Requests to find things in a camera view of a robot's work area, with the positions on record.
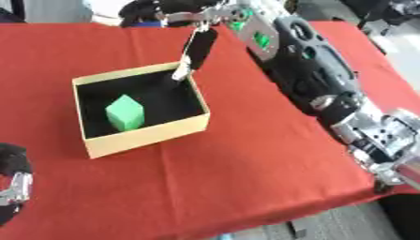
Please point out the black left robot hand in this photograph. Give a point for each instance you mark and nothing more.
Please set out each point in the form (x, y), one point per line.
(12, 159)

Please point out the green block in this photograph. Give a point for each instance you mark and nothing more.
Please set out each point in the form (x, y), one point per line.
(126, 114)

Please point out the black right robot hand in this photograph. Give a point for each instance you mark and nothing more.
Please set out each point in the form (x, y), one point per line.
(200, 47)

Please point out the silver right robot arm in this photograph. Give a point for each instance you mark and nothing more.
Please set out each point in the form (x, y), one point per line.
(312, 65)

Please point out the tan cardboard box black inside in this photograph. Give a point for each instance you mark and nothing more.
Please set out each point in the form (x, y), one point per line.
(147, 137)

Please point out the black chair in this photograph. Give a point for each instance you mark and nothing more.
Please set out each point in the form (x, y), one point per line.
(383, 12)

